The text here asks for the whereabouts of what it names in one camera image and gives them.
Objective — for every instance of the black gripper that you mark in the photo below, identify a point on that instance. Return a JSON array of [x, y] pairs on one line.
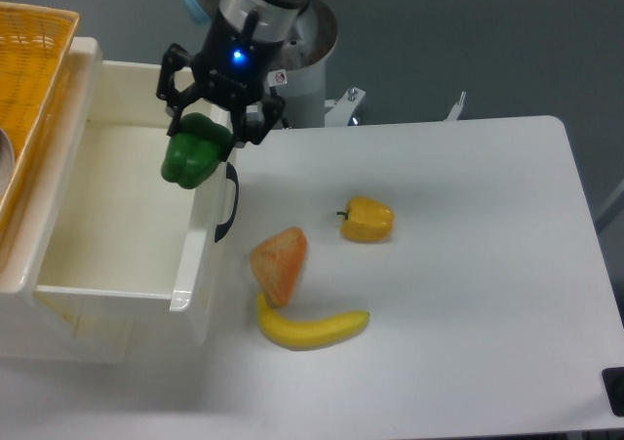
[[231, 67]]

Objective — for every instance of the white upper drawer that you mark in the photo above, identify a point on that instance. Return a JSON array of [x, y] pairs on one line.
[[128, 245]]

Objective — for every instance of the yellow banana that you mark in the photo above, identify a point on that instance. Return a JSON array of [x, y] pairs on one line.
[[308, 335]]

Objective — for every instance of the yellow woven basket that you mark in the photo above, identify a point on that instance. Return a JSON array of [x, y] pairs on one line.
[[35, 41]]

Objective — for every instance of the metal bowl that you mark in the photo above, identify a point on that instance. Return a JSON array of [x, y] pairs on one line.
[[7, 162]]

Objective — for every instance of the black corner object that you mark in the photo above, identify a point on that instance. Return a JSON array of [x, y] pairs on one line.
[[613, 379]]

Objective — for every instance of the green bell pepper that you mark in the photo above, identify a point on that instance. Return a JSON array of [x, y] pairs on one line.
[[195, 151]]

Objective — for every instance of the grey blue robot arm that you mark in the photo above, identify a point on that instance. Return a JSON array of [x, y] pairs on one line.
[[277, 18]]

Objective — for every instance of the white table bracket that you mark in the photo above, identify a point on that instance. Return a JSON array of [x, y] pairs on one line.
[[457, 108]]

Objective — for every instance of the yellow bell pepper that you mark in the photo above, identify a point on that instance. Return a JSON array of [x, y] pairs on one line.
[[366, 220]]

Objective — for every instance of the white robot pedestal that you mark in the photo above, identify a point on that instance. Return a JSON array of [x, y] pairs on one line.
[[298, 75]]

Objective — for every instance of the orange sandwich slice toy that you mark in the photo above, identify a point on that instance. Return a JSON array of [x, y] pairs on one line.
[[276, 264]]

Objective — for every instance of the white drawer cabinet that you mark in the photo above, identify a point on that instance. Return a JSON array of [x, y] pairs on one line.
[[32, 327]]

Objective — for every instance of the black drawer handle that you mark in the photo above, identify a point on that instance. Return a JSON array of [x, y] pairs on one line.
[[231, 203]]

